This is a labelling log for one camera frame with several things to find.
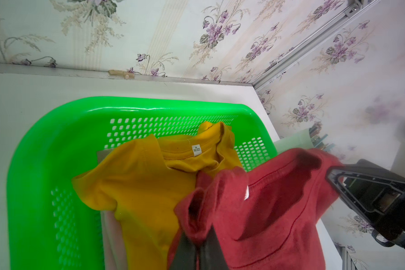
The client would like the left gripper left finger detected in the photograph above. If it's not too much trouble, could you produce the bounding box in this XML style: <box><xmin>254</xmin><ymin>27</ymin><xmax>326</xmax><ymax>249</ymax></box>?
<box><xmin>168</xmin><ymin>232</ymin><xmax>198</xmax><ymax>270</ymax></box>

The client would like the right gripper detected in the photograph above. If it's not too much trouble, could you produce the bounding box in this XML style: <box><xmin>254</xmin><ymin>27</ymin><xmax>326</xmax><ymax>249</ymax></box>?
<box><xmin>326</xmin><ymin>159</ymin><xmax>405</xmax><ymax>250</ymax></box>

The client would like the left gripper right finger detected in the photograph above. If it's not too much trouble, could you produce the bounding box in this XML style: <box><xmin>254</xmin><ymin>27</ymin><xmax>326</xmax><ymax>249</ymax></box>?
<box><xmin>200</xmin><ymin>227</ymin><xmax>229</xmax><ymax>270</ymax></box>

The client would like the pink t-shirt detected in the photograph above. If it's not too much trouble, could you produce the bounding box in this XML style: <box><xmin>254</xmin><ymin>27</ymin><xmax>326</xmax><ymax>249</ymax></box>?
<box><xmin>96</xmin><ymin>148</ymin><xmax>129</xmax><ymax>270</ymax></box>

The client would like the red t-shirt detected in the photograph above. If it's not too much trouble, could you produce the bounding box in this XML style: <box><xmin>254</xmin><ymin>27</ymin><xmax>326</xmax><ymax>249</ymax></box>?
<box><xmin>174</xmin><ymin>148</ymin><xmax>340</xmax><ymax>270</ymax></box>

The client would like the yellow t-shirt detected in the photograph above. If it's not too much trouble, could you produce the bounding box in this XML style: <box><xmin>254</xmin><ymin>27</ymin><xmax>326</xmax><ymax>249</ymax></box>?
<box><xmin>72</xmin><ymin>121</ymin><xmax>241</xmax><ymax>270</ymax></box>

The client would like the green plastic basket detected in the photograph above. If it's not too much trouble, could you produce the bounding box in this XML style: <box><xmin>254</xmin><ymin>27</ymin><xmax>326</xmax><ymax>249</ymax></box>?
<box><xmin>7</xmin><ymin>97</ymin><xmax>277</xmax><ymax>270</ymax></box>

